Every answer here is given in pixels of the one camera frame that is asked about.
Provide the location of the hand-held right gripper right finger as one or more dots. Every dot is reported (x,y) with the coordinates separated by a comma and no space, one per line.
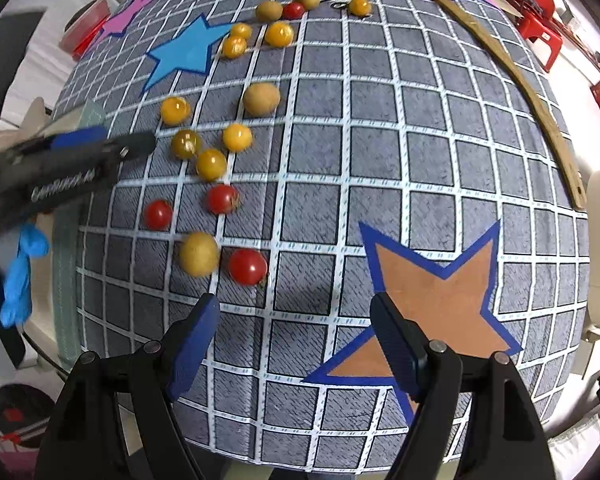
(394,347)

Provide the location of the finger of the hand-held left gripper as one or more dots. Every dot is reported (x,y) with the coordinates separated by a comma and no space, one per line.
(77,138)
(132,145)

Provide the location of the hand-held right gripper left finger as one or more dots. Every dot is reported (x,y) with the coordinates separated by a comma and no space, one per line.
(196,345)

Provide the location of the yellow cherry tomato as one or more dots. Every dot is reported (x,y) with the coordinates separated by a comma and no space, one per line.
(186,143)
(211,164)
(234,46)
(175,110)
(237,137)
(240,30)
(359,6)
(279,34)

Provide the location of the person's left hand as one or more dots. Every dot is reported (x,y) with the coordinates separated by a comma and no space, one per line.
(21,270)

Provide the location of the red cherry tomato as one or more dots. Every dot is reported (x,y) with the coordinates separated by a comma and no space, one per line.
(248,266)
(158,214)
(222,198)
(293,10)

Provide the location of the red plastic container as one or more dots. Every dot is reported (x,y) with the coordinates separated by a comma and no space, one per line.
(86,27)

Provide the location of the black round object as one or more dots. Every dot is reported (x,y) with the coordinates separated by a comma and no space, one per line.
(15,407)

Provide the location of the grey checkered star mat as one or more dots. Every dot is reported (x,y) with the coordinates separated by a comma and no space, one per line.
(340,160)

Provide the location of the small metal keyring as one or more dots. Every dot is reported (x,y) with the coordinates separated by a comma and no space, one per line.
(336,3)

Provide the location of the curved wooden stick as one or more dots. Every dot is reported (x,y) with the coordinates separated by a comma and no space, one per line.
(530,102)

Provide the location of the red plastic stool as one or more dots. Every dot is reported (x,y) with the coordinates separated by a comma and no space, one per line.
(540,30)

